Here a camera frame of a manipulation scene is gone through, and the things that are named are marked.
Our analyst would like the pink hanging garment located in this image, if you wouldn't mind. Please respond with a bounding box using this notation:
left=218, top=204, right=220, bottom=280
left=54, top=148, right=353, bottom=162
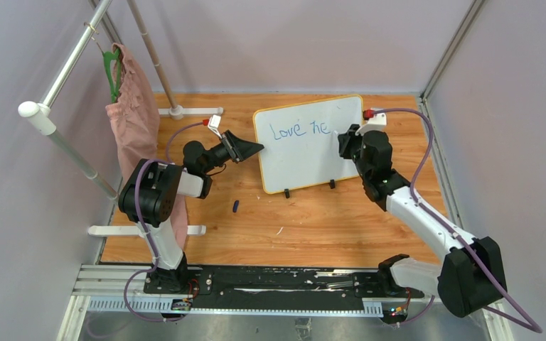
left=105, top=43, right=189, bottom=250

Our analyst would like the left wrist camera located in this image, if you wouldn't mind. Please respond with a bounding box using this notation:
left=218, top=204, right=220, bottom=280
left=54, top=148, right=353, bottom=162
left=207, top=114, right=223, bottom=139

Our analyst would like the green clothes hanger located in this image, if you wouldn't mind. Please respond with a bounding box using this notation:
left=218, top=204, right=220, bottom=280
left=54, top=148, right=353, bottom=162
left=102, top=48, right=122, bottom=103

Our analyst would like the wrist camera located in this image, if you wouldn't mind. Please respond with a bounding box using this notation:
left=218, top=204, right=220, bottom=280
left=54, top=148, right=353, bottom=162
left=355, top=108, right=387, bottom=136
left=207, top=114, right=223, bottom=139

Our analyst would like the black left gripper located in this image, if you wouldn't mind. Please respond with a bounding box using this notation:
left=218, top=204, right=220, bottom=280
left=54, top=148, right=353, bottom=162
left=201, top=131, right=264, bottom=175

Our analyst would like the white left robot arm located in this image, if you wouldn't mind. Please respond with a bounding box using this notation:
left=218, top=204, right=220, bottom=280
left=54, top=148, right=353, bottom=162
left=118, top=131, right=264, bottom=293

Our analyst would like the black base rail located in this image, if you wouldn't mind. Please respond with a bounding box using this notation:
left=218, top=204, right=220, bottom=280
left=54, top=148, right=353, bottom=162
left=142, top=264, right=424, bottom=318

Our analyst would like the yellow framed whiteboard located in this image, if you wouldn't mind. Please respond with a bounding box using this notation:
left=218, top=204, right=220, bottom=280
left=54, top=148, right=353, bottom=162
left=253, top=94, right=363, bottom=194

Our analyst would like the silver clothes rack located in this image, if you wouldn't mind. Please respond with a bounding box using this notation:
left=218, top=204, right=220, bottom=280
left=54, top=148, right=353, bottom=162
left=17, top=0, right=225, bottom=238

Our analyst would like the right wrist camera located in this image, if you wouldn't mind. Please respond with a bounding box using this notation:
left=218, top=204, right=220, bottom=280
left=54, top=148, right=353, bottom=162
left=355, top=108, right=387, bottom=136

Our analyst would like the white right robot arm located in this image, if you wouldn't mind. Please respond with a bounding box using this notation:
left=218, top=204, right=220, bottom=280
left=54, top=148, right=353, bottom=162
left=338, top=124, right=507, bottom=318

